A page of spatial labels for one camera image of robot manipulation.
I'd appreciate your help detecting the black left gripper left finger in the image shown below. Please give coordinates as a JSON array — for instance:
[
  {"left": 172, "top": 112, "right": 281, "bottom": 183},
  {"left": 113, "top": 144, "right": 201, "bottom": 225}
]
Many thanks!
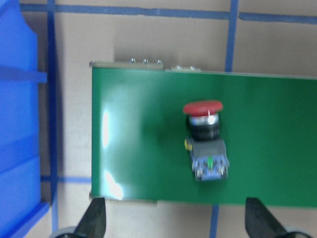
[{"left": 74, "top": 198, "right": 106, "bottom": 238}]

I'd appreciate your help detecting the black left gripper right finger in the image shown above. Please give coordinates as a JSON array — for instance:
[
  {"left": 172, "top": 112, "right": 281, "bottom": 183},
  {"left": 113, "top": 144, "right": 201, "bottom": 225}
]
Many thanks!
[{"left": 245, "top": 197, "right": 287, "bottom": 238}]

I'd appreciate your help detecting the red push button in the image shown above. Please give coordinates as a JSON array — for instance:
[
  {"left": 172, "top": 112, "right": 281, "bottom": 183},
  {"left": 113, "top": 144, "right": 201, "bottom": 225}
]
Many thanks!
[{"left": 183, "top": 100, "right": 230, "bottom": 181}]

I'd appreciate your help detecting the blue bin left side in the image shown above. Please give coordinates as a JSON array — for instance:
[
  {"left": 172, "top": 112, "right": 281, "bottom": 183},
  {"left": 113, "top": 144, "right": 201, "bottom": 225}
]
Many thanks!
[{"left": 0, "top": 0, "right": 48, "bottom": 238}]

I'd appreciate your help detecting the green conveyor belt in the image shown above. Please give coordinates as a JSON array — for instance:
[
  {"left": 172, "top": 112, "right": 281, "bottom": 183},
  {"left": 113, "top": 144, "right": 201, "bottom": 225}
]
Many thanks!
[{"left": 89, "top": 60, "right": 317, "bottom": 207}]

